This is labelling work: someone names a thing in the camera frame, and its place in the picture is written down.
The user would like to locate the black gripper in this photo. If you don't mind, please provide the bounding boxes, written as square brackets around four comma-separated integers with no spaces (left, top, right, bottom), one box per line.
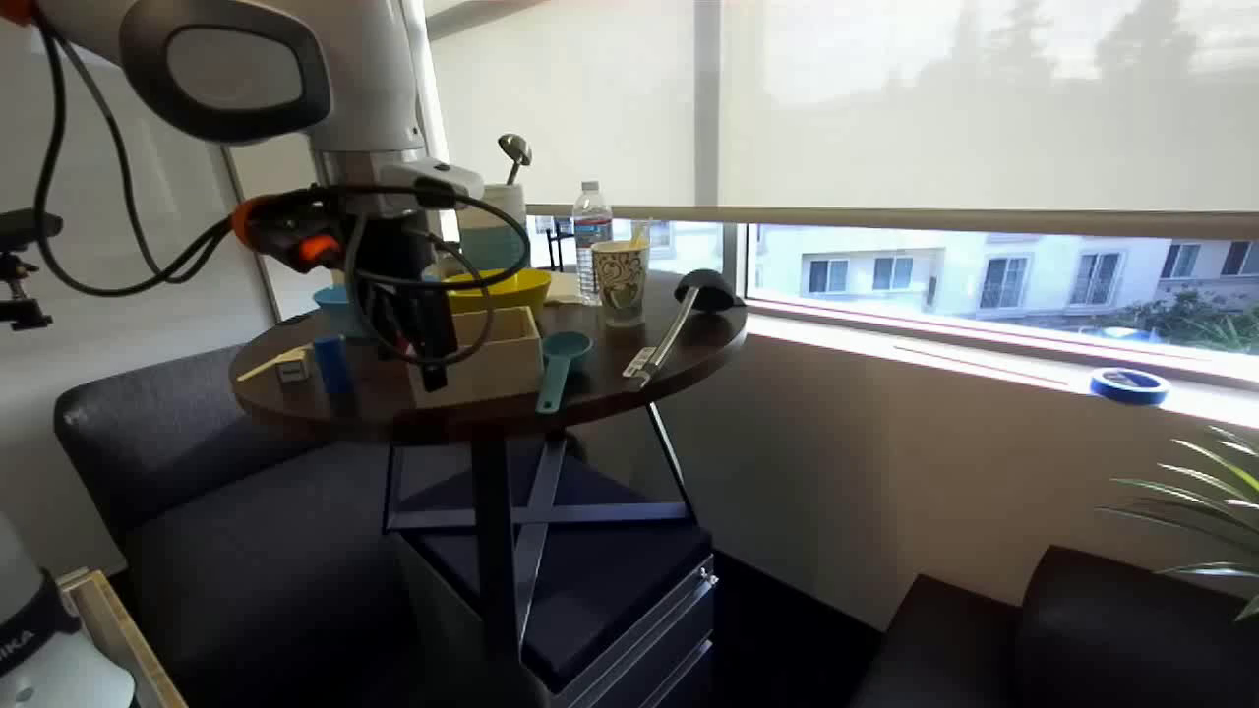
[343,212,459,399]

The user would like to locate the light wooden open box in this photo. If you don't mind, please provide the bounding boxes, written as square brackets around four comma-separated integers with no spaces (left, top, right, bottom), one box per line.
[396,305,541,409]

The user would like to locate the yellow bowl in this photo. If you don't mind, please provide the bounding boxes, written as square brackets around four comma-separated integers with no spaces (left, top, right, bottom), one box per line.
[436,266,554,313]

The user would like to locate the teal measuring scoop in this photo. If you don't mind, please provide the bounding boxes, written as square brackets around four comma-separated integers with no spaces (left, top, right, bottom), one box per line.
[529,325,598,417]

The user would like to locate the metal spoon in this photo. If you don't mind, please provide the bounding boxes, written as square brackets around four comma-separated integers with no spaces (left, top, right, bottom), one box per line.
[494,131,536,191]

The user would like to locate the blue cylinder block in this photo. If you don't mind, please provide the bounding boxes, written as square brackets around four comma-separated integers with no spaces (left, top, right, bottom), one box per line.
[310,329,356,401]

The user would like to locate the white teal striped canister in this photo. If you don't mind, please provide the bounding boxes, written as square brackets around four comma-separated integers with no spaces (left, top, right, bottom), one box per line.
[447,180,529,275]

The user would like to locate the round dark wooden table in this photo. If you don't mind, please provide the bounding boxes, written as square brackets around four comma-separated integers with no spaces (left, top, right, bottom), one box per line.
[229,266,751,673]

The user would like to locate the clear plastic water bottle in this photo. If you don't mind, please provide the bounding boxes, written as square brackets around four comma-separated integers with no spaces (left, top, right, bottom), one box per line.
[569,176,619,300]

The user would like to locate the patterned paper cup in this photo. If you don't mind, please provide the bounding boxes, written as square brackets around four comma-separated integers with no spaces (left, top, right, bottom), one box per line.
[590,235,653,329]

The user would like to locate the grey fabric sofa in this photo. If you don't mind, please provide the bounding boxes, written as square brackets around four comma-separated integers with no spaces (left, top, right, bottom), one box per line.
[52,342,443,708]

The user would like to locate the white roller blind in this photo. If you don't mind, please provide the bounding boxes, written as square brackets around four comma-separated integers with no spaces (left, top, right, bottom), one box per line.
[423,0,700,212]
[714,0,1259,243]

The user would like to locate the dark drawer cabinet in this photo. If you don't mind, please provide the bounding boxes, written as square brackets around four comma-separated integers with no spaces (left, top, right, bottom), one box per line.
[381,433,724,708]

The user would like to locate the white grey device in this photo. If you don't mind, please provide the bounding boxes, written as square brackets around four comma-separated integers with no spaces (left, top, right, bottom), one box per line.
[0,507,137,708]

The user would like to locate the black leather seat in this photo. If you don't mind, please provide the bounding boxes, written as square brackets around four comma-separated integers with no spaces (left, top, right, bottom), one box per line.
[844,544,1259,708]

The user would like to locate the green potted plant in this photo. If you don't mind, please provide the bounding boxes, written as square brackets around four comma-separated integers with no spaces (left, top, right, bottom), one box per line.
[1114,421,1259,631]

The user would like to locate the black orange wrist camera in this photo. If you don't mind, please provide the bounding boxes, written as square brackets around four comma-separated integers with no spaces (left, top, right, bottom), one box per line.
[229,189,362,275]

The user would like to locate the black ladle with pale handle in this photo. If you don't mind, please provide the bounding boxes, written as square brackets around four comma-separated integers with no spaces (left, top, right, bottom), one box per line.
[619,266,747,395]

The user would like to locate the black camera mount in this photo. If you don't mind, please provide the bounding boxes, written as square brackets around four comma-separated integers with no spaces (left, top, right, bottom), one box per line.
[0,206,68,336]

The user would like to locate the light wooden frame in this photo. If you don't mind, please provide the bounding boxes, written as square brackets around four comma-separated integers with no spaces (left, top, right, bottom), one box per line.
[56,561,188,708]

